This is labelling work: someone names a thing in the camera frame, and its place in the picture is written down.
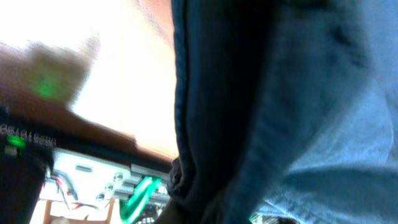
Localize dark blue denim shorts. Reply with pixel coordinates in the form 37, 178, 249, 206
157, 0, 397, 223

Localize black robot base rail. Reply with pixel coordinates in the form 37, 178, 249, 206
1, 107, 170, 223

